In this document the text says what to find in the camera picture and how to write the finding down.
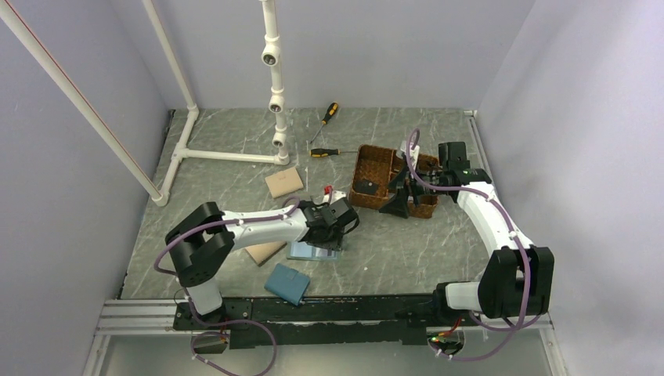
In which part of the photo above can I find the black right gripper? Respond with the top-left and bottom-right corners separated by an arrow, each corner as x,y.
379,161 -> 448,219

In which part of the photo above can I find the grey credit card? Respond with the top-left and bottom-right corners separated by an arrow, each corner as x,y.
354,179 -> 381,197

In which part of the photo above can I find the green card holder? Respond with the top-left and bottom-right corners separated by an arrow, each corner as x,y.
287,242 -> 339,261

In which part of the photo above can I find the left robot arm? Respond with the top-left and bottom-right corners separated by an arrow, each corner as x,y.
153,197 -> 360,329

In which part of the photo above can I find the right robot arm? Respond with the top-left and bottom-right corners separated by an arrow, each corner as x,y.
379,140 -> 554,325

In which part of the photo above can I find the beige card holder far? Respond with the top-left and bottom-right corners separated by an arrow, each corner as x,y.
265,167 -> 305,198

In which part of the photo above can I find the beige card holder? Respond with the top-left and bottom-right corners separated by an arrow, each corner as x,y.
245,241 -> 287,266
265,167 -> 305,198

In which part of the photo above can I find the blue card holder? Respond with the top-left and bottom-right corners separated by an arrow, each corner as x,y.
264,263 -> 311,306

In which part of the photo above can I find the beige card holder near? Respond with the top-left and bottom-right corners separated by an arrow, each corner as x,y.
245,241 -> 287,266

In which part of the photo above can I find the brown woven divided basket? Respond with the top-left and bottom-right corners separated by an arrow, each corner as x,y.
348,144 -> 439,219

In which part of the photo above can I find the black yellow screwdriver near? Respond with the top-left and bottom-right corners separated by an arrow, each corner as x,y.
309,148 -> 358,158

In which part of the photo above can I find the black yellow screwdriver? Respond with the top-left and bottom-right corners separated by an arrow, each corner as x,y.
309,102 -> 339,143
309,148 -> 358,158

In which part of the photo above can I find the black yellow screwdriver far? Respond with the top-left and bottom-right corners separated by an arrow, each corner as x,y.
309,102 -> 339,143

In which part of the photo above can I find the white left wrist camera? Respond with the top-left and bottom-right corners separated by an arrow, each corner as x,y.
323,185 -> 348,204

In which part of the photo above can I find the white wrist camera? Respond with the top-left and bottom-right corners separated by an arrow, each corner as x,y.
395,140 -> 420,169
323,185 -> 348,204

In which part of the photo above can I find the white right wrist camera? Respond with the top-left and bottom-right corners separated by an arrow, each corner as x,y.
395,140 -> 420,169

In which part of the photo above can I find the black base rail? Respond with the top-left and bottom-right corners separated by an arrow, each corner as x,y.
173,293 -> 475,349

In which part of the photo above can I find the aluminium front rail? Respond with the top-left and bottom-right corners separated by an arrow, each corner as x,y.
95,299 -> 177,335

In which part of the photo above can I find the white PVC pipe frame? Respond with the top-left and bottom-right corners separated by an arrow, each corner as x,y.
1,1 -> 290,206

